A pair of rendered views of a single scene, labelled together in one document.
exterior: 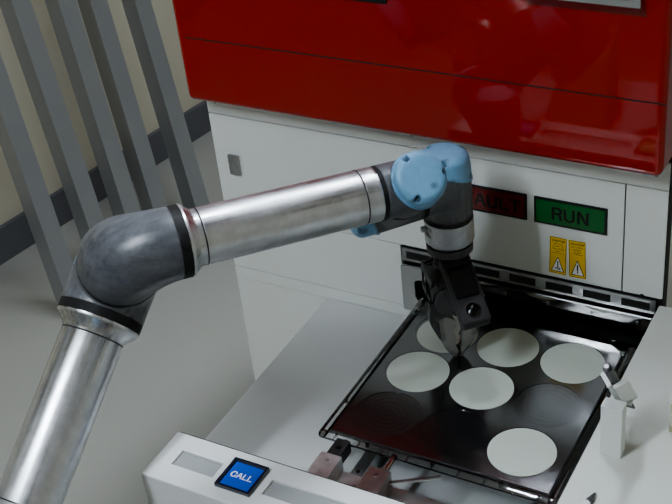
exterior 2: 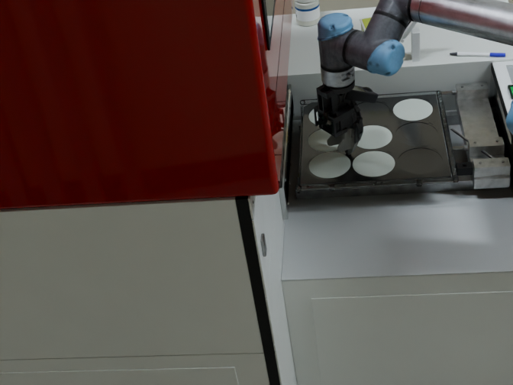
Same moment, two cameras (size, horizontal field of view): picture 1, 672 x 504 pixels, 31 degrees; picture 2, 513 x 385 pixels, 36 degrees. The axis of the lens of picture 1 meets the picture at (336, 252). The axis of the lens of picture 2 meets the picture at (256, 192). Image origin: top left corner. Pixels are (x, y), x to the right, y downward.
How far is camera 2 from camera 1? 2.59 m
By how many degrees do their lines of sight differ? 84
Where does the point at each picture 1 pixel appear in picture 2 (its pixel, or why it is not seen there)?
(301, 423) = (424, 233)
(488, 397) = (378, 131)
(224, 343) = not seen: outside the picture
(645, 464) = not seen: hidden behind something
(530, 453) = (411, 106)
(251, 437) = (454, 250)
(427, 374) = (374, 159)
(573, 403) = (362, 105)
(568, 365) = not seen: hidden behind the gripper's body
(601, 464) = (427, 59)
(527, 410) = (379, 117)
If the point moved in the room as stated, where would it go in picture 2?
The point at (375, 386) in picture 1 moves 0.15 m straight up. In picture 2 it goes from (400, 173) to (398, 120)
